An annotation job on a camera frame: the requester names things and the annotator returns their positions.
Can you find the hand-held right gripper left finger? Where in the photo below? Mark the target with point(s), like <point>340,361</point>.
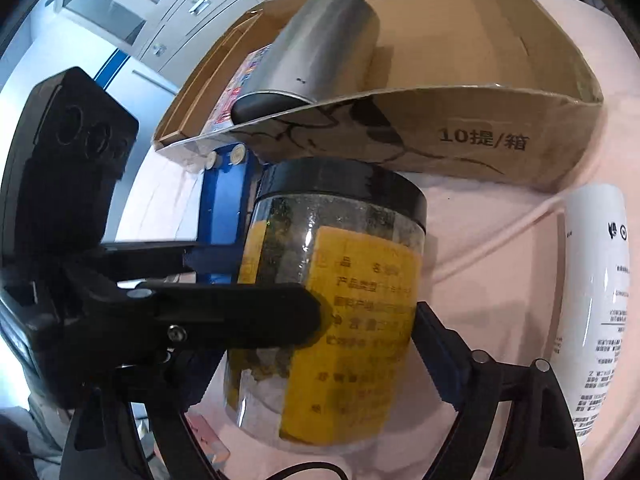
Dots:
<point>197,380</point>

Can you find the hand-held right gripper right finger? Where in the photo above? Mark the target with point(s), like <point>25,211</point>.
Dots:
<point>430,355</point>

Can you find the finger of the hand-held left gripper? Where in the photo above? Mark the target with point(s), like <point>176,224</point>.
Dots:
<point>240,315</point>
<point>227,210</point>

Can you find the clear jar black lid yellow label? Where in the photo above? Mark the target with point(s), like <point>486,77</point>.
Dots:
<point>350,310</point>

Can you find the brown cardboard box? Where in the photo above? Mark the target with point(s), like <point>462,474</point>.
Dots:
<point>450,60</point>

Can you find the pink clear block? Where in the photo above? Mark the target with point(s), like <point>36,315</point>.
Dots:
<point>212,440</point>

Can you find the colourful printed packet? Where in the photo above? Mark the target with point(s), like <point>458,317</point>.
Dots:
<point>245,85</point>

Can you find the white panel with blue edge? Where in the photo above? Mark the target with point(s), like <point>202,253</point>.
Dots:
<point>150,85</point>

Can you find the white printed bottle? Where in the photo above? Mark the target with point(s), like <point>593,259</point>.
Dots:
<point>595,310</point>

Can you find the person's grey clothing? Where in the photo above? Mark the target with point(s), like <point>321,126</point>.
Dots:
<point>30,435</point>

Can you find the silver metal can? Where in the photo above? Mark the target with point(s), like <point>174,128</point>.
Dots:
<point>320,45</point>

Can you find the grey metal cabinet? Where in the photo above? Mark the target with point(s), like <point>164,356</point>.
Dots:
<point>200,5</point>

